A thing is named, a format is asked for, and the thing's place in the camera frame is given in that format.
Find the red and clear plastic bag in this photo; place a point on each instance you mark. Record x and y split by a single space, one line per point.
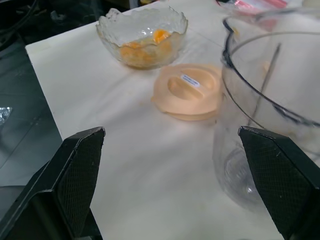
260 3

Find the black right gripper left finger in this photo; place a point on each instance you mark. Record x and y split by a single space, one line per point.
75 180

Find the clear glass bowl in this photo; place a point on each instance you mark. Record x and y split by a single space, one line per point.
142 37

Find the clear blender jar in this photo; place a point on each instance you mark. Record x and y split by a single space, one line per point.
265 82

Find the orange segment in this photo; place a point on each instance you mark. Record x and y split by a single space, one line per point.
135 53
160 36

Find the crumpled silver foil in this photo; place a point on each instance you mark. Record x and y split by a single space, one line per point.
4 115

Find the cream plastic blender lid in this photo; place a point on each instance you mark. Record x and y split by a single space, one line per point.
187 92

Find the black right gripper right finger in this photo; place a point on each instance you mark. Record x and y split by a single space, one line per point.
280 180

